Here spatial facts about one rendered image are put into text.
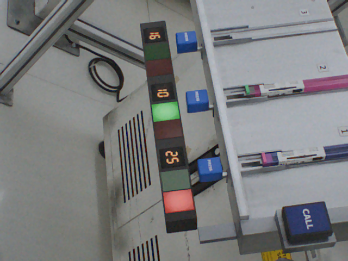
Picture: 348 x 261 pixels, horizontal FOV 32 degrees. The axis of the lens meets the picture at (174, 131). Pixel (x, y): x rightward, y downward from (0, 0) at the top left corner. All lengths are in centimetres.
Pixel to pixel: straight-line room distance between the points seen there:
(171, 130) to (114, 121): 81
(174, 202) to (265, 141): 15
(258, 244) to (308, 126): 18
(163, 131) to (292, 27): 26
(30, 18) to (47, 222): 64
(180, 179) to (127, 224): 68
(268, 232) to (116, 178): 85
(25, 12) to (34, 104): 32
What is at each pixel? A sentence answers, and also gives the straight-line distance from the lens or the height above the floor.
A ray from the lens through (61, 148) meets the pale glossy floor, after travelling 163.
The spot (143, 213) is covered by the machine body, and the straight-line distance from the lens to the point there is 142.
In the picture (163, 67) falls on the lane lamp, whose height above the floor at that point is 66.
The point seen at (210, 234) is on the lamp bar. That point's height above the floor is 66.
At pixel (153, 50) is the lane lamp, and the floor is 65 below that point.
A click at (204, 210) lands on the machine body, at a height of 38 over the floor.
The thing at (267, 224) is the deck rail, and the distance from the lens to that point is 74.
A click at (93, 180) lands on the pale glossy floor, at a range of 164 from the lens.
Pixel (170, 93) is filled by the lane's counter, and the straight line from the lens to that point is 87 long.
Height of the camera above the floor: 114
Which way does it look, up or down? 35 degrees down
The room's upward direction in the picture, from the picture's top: 53 degrees clockwise
